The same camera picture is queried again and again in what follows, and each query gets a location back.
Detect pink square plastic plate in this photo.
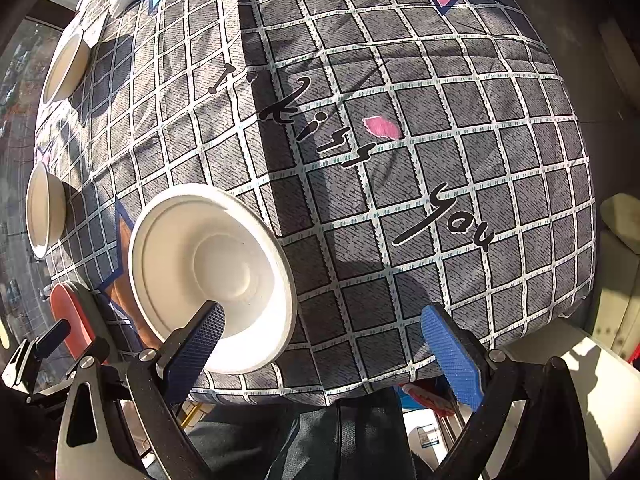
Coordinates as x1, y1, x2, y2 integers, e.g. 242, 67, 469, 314
49, 281, 120, 362

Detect white paper bowl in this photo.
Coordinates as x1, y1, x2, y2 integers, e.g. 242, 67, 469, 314
25, 162, 66, 260
128, 183, 297, 375
41, 32, 90, 106

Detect grey checked star tablecloth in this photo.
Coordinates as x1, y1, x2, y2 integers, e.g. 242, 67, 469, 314
36, 0, 596, 405

